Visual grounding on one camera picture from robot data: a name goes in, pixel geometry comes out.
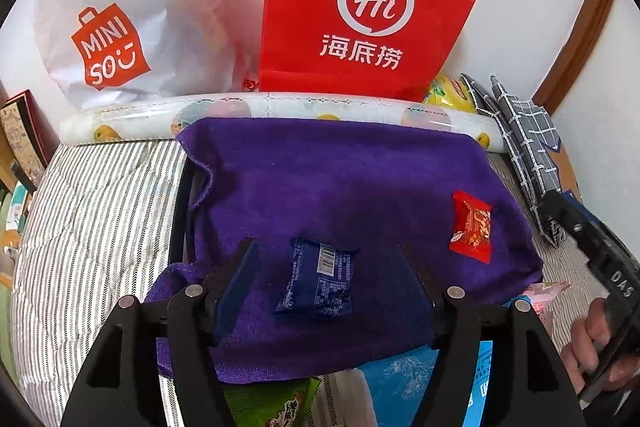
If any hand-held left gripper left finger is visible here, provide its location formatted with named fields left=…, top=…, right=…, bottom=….
left=60, top=237, right=261, bottom=427

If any grey checked fabric bag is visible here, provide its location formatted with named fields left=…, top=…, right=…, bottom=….
left=460, top=73, right=571, bottom=250

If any green snack packet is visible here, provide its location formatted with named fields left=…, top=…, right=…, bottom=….
left=222, top=377, right=321, bottom=427

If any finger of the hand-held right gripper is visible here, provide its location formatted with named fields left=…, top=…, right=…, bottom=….
left=537, top=189, right=587, bottom=240

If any yellow green snack bag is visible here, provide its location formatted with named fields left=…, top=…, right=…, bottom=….
left=422, top=74, right=476, bottom=114

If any dark blue snack packet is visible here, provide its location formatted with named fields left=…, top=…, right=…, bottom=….
left=272, top=236, right=361, bottom=320

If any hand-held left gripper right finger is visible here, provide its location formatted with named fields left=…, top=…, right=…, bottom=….
left=397, top=241, right=586, bottom=427

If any striped bed sheet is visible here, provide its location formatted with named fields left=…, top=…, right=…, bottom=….
left=10, top=139, right=640, bottom=427

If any purple towel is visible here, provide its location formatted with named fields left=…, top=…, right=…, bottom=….
left=147, top=117, right=545, bottom=383

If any person's right hand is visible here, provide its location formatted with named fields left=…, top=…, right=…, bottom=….
left=560, top=298, right=612, bottom=390

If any pink snack packet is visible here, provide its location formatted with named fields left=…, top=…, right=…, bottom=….
left=515, top=281, right=571, bottom=343

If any red snack packet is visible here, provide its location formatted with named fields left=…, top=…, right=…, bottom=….
left=448, top=191, right=493, bottom=264

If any wooden door frame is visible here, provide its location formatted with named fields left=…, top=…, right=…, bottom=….
left=532, top=0, right=618, bottom=112

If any patterned decorative box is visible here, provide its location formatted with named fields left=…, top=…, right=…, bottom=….
left=0, top=89, right=48, bottom=188

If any fruit print white roll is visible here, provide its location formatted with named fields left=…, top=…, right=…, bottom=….
left=59, top=91, right=506, bottom=154

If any blue tissue pack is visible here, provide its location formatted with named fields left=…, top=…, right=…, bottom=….
left=315, top=341, right=496, bottom=427

